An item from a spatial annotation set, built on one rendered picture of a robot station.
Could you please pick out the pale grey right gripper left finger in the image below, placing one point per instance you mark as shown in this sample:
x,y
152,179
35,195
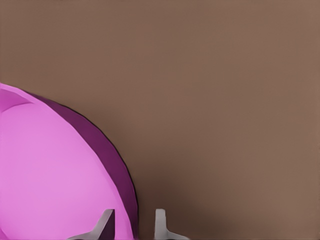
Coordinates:
x,y
103,226

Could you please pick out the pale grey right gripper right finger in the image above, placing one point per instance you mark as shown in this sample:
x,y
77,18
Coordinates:
x,y
161,225

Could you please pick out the pink plate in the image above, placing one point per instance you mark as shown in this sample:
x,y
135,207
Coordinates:
x,y
50,160

